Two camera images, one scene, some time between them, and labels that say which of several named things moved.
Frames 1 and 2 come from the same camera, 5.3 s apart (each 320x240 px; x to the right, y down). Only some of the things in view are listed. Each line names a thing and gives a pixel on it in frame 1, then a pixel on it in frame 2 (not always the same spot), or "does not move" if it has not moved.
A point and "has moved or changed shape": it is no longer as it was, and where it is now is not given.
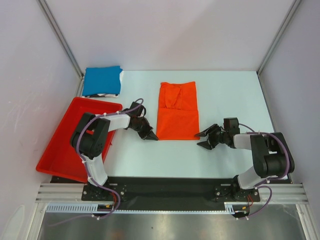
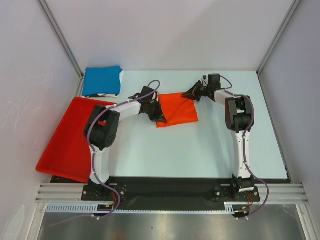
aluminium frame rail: (289, 193) does not move
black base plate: (170, 191) does not move
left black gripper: (151, 136) to (159, 116)
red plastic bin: (60, 157) does not move
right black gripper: (210, 131) to (193, 93)
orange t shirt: (177, 117) has moved or changed shape
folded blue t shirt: (102, 80) does not move
